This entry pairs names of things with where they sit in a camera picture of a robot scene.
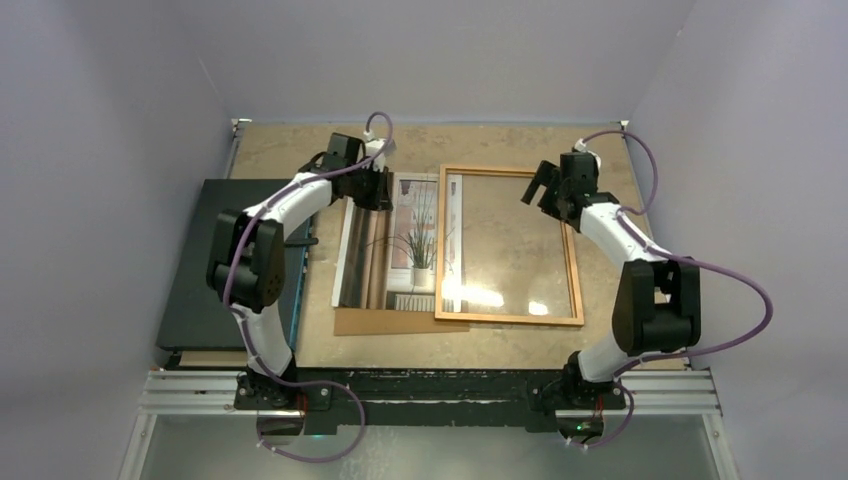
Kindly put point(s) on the clear glass pane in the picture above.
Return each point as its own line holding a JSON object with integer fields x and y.
{"x": 510, "y": 252}

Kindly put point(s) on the plant photo print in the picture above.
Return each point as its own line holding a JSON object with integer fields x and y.
{"x": 387, "y": 259}

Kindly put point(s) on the brown frame backing board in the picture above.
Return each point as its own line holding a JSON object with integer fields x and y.
{"x": 371, "y": 322}

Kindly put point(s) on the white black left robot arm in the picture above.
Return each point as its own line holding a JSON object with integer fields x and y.
{"x": 246, "y": 264}

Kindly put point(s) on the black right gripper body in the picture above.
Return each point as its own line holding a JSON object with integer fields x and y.
{"x": 551, "y": 202}

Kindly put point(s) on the dark box with blue edge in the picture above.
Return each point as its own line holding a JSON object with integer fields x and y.
{"x": 194, "y": 318}

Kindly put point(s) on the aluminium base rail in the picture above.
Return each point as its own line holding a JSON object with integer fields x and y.
{"x": 647, "y": 391}

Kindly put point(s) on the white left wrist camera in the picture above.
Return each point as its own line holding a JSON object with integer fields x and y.
{"x": 377, "y": 149}

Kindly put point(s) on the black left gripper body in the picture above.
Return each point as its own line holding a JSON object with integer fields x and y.
{"x": 367, "y": 188}

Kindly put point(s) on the orange wooden picture frame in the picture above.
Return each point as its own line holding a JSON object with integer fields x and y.
{"x": 510, "y": 318}

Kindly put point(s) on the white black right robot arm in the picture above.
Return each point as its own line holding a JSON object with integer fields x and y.
{"x": 657, "y": 308}

